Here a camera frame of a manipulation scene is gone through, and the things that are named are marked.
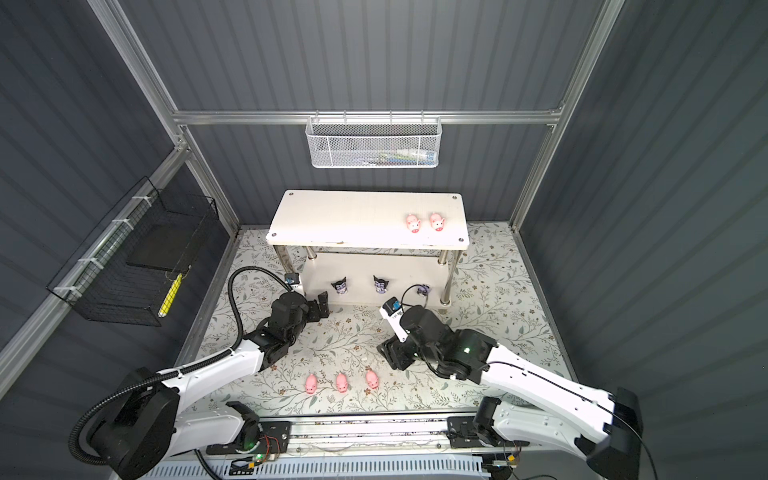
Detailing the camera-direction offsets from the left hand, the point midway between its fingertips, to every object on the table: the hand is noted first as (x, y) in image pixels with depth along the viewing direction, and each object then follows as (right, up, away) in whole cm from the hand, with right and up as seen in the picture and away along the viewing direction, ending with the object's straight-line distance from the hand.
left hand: (312, 294), depth 87 cm
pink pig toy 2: (+10, -23, -6) cm, 26 cm away
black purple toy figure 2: (+20, +3, +2) cm, 20 cm away
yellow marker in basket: (-28, +2, -19) cm, 34 cm away
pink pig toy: (+1, -24, -6) cm, 25 cm away
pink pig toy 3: (+18, -23, -5) cm, 30 cm away
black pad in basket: (-34, +14, -10) cm, 38 cm away
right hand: (+23, -10, -15) cm, 29 cm away
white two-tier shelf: (+16, +15, +26) cm, 34 cm away
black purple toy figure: (+8, +2, +2) cm, 9 cm away
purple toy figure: (+33, +1, +3) cm, 33 cm away
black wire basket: (-41, +9, -14) cm, 44 cm away
